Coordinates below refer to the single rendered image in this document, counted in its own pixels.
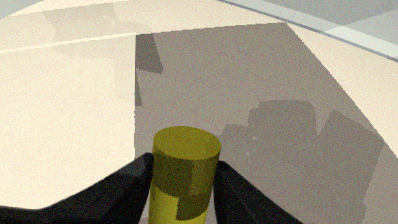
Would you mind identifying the yellow cylinder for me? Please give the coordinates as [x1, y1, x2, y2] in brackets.
[148, 126, 221, 224]

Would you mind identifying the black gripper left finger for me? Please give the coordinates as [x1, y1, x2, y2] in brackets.
[0, 153, 154, 224]

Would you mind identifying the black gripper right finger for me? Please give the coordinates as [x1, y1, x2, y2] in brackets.
[213, 161, 304, 224]

